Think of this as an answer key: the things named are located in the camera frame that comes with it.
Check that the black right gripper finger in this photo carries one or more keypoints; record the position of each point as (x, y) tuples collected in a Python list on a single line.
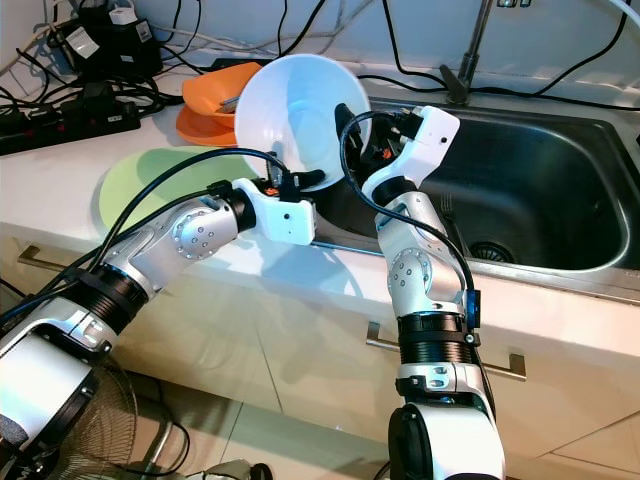
[(351, 135)]

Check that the white bowl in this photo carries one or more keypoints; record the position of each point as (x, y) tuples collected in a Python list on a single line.
[(290, 110)]

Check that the dark metal fork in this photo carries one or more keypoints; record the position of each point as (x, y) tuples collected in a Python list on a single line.
[(450, 215)]

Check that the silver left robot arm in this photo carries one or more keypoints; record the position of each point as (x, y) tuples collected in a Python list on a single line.
[(60, 370)]

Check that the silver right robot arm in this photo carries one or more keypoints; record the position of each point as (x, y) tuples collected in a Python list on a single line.
[(445, 445)]

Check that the grey metal faucet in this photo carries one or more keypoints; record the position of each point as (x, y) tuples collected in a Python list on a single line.
[(455, 88)]

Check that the orange plate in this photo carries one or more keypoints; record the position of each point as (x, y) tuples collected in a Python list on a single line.
[(195, 130)]

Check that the orange bowl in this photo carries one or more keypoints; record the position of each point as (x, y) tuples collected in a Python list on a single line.
[(205, 92)]

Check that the flat black power adapter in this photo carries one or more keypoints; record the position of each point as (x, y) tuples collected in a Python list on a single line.
[(232, 64)]

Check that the green plate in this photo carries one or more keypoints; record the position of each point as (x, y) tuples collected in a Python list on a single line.
[(150, 185)]

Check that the stainless steel sink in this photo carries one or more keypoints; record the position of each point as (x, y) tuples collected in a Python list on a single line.
[(550, 170)]

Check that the black device with white labels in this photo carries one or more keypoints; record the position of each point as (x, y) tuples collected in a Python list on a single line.
[(115, 50)]

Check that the black power strip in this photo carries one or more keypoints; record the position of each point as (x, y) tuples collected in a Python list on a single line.
[(80, 122)]

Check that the white plug adapter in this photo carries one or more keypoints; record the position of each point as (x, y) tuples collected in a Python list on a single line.
[(124, 16)]

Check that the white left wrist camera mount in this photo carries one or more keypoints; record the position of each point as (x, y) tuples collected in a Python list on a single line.
[(285, 220)]

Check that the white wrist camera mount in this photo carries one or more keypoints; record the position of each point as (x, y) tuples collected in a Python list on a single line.
[(430, 140), (285, 220)]

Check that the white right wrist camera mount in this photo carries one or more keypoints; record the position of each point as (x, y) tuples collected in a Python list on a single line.
[(430, 140)]

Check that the chrome wall valve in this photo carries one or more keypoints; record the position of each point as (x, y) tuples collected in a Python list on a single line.
[(513, 4)]

